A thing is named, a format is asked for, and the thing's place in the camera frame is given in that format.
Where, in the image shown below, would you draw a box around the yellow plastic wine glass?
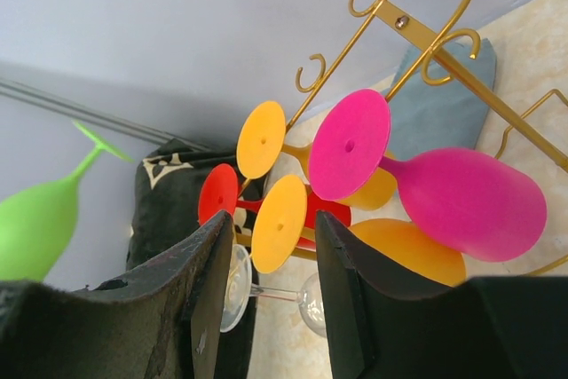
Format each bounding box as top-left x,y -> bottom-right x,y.
251,175 -> 466,287

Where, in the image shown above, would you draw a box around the folded light blue jeans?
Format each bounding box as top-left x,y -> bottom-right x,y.
388,38 -> 497,161

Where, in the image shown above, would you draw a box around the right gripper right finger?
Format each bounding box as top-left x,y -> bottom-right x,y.
315,211 -> 567,378

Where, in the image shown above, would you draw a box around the black floral blanket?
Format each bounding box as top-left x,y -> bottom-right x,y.
126,139 -> 257,378

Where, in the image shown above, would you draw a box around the clear glass wine glass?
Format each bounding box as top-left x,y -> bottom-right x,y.
220,244 -> 327,338

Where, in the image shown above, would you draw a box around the gold wire glass rack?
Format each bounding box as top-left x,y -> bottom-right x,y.
230,0 -> 568,277

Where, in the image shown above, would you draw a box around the pink plastic wine glass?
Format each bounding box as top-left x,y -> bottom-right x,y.
308,89 -> 548,262

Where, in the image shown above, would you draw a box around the orange plastic wine glass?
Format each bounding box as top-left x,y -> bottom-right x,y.
236,100 -> 397,211

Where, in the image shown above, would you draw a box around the red plastic wine glass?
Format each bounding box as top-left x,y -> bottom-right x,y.
198,163 -> 351,231

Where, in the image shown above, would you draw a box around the green plastic wine glass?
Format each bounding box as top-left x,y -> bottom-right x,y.
1,121 -> 131,281

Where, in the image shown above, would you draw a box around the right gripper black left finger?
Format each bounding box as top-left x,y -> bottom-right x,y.
1,212 -> 233,378

